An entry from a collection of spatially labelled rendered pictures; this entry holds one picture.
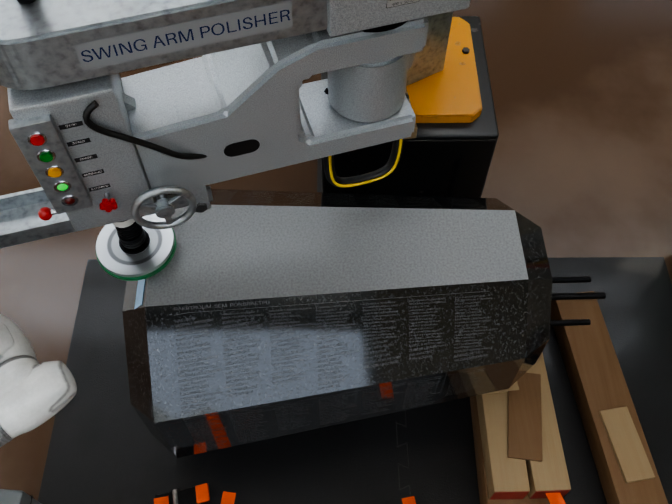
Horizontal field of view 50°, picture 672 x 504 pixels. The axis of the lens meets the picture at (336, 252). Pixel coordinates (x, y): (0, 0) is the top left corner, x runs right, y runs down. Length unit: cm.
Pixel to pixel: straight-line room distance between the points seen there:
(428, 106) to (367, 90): 83
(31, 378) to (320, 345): 81
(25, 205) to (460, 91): 143
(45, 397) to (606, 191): 258
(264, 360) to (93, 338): 110
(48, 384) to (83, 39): 66
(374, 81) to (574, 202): 184
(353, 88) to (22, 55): 70
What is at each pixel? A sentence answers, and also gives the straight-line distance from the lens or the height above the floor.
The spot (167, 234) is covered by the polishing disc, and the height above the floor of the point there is 90.
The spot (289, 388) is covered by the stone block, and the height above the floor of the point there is 65.
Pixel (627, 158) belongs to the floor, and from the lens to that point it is 359.
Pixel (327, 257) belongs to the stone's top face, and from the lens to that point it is 203.
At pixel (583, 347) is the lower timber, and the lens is 284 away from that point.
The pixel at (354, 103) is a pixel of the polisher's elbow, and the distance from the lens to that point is 171.
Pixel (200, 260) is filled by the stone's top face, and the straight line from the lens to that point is 206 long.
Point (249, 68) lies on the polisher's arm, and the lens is 159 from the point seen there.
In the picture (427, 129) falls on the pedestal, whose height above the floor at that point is 74.
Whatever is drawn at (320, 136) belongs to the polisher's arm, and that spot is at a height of 126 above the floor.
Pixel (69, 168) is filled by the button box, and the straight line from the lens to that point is 161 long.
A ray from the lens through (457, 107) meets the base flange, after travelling 250.
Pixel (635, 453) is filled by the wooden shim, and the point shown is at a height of 14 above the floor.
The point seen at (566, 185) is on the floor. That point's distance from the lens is 339.
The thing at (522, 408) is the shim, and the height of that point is 26.
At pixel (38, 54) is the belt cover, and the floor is 168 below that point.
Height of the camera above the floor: 257
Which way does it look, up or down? 58 degrees down
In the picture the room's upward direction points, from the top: straight up
